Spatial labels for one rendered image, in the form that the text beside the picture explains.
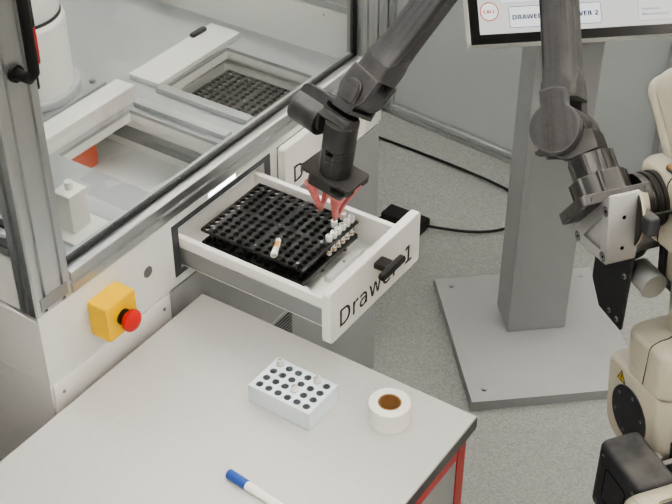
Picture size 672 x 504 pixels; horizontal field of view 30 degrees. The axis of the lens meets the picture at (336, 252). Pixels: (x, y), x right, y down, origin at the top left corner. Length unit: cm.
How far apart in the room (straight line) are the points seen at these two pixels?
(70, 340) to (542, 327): 161
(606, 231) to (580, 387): 146
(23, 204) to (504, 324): 177
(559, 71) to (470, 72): 218
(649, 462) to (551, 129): 57
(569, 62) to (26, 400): 107
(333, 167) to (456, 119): 213
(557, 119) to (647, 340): 43
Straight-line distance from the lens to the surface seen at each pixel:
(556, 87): 187
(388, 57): 202
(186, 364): 220
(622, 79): 377
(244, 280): 220
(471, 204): 391
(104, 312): 209
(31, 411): 224
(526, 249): 321
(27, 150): 189
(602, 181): 183
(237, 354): 221
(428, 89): 421
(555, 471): 308
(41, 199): 195
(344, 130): 203
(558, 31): 192
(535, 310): 335
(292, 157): 245
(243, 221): 228
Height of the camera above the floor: 223
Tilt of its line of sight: 37 degrees down
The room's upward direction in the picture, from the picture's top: straight up
